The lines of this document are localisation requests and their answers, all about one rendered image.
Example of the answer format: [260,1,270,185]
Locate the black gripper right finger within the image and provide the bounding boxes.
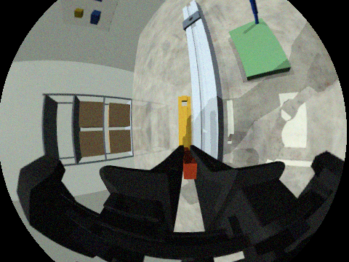
[189,146,285,232]

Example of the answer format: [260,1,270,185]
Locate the grey aluminum rail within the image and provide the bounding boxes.
[182,0,224,162]

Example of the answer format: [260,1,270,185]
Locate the blue pin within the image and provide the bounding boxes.
[249,0,259,24]

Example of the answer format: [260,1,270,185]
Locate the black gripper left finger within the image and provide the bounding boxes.
[99,146,184,232]

